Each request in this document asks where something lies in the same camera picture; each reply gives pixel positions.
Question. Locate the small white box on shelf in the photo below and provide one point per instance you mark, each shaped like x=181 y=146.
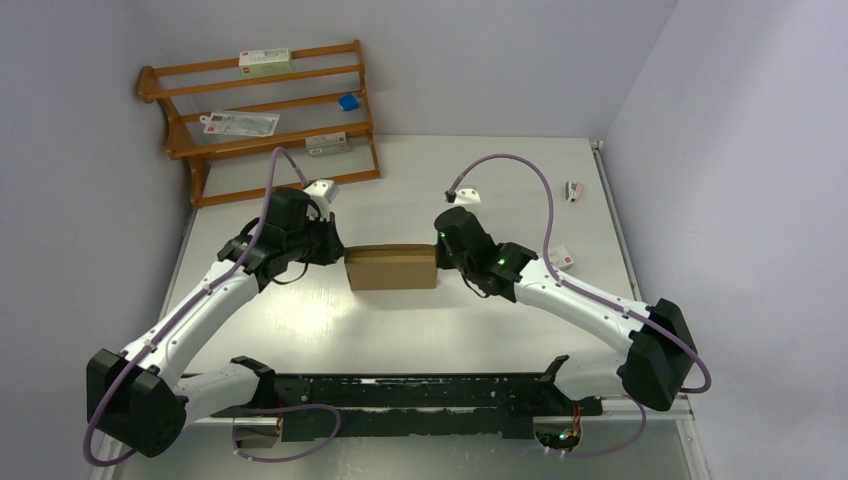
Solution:
x=327 y=144

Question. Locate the white teal box on table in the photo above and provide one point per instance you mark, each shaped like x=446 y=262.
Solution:
x=561 y=258

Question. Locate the blue small block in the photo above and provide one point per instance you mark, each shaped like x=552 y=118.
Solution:
x=349 y=102

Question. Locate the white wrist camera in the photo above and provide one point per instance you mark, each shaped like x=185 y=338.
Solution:
x=323 y=191
x=463 y=195

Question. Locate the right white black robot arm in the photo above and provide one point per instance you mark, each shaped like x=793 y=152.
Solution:
x=652 y=346

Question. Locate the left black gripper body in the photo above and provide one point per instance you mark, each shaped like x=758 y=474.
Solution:
x=314 y=244

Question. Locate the white green box top shelf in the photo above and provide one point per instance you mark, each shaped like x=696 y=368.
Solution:
x=265 y=62

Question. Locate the clear plastic blister package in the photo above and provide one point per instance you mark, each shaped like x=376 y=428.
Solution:
x=238 y=123

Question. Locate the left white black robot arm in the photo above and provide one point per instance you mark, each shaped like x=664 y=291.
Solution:
x=142 y=395

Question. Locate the small pink white stapler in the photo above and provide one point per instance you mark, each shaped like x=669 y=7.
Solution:
x=574 y=191

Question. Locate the orange wooden shelf rack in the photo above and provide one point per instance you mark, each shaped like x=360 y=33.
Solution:
x=225 y=169

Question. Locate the brown cardboard box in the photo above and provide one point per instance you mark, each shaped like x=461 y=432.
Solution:
x=391 y=267

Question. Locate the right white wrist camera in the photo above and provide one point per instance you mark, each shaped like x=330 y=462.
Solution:
x=463 y=195

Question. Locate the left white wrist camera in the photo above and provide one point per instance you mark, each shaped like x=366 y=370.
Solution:
x=323 y=191

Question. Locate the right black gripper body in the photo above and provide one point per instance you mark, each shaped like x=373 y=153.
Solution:
x=447 y=261

